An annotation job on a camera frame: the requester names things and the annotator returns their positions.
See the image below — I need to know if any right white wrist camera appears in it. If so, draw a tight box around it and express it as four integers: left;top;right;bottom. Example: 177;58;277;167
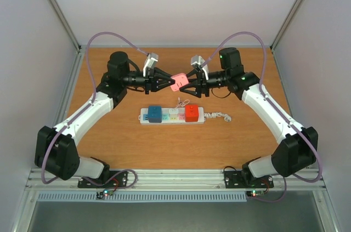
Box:
190;55;208;75

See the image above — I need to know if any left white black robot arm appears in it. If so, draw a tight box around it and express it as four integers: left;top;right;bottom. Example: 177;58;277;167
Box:
35;52;175;187

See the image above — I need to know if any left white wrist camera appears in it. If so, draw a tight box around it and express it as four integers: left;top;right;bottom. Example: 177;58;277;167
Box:
143;53;158;77

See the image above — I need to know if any red cube socket adapter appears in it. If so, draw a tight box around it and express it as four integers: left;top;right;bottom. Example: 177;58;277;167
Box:
184;104;199;122

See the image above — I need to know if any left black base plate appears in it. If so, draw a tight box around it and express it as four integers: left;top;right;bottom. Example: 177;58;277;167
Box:
77;171;128;189

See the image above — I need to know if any pink cube socket adapter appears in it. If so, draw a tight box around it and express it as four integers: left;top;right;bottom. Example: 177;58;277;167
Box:
171;73;189;92

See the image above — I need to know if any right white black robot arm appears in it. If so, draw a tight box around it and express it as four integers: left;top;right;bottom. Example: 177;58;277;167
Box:
180;47;320;186

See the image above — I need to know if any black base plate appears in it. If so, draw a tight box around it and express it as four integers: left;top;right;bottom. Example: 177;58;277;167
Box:
77;171;128;189
223;169;274;189

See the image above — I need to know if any white charger with pink cable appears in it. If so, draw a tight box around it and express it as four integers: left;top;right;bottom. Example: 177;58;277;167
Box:
168;97;190;115

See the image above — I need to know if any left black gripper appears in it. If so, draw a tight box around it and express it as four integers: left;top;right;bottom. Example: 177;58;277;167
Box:
122;67;176;95

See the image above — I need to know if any grey slotted cable duct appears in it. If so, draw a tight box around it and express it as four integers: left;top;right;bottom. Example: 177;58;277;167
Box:
37;191;247;203

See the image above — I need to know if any left small circuit board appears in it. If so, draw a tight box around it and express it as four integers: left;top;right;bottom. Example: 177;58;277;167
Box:
96;190;114;200

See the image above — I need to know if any blue cube socket adapter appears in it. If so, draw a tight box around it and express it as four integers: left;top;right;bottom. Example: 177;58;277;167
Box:
148;105;162;123

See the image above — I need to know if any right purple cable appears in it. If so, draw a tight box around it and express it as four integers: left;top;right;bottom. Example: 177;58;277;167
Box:
202;31;323;203

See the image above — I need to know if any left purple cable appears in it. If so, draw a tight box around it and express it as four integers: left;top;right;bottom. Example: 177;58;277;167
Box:
41;31;149;189

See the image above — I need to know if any right small circuit board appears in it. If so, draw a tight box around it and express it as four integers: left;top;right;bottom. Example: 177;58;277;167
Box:
246;190;266;197

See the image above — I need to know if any purple cable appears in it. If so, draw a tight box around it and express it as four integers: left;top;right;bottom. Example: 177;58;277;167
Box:
202;31;323;203
41;31;149;189

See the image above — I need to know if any white power strip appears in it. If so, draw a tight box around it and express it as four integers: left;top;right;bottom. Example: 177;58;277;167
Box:
138;107;206;125

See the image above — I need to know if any small circuit board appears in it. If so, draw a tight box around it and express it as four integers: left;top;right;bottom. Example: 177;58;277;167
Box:
246;190;266;197
96;190;114;200

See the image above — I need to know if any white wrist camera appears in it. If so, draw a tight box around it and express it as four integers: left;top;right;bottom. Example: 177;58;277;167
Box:
190;55;208;75
143;53;158;77

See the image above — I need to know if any aluminium front rail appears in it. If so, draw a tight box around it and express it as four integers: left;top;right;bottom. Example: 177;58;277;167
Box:
25;168;326;191

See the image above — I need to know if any white coiled power cord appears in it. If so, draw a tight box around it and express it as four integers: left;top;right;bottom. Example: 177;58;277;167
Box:
204;111;233;123

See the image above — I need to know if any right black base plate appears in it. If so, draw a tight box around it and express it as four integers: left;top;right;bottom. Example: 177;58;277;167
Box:
223;169;274;189

